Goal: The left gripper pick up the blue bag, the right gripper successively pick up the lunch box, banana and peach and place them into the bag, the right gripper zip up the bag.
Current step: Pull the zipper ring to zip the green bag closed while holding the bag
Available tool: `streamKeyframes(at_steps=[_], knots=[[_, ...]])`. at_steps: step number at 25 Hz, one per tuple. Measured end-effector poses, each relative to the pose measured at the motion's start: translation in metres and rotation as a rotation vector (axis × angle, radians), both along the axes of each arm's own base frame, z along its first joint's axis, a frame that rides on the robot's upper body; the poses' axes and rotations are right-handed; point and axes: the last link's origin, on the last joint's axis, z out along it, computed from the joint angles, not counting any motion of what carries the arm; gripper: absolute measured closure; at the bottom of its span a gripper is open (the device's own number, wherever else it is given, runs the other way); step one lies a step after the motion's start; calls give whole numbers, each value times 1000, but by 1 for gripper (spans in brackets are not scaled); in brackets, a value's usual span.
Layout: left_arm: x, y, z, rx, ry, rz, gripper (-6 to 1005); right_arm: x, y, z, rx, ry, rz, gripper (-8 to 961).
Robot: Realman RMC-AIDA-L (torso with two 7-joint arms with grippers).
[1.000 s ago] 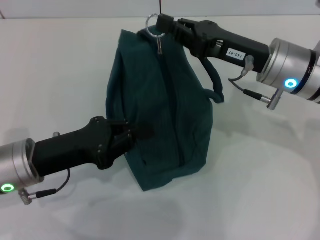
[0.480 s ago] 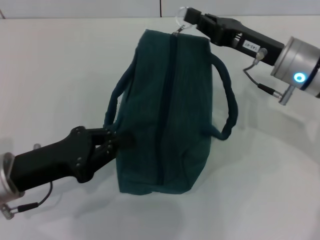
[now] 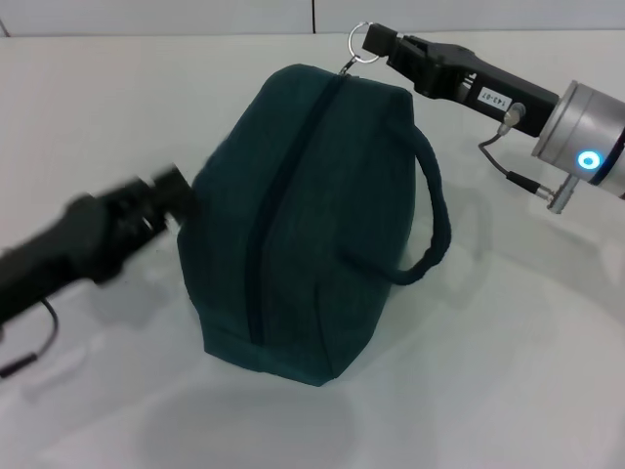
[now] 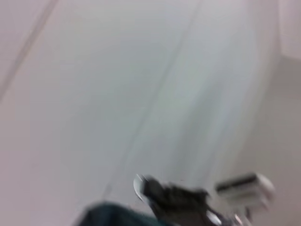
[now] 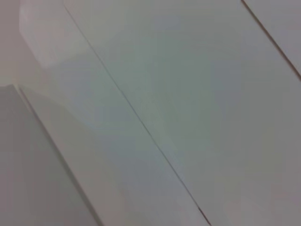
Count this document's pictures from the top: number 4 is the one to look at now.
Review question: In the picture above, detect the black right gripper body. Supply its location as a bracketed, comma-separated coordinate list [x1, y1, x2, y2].
[150, 182, 214, 226]

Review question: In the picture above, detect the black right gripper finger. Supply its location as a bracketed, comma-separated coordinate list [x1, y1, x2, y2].
[140, 175, 166, 202]

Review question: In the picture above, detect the dark teal lunch bag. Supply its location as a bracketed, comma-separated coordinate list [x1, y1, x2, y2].
[71, 173, 165, 226]

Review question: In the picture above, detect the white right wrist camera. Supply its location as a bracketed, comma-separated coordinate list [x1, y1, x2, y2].
[214, 172, 276, 210]

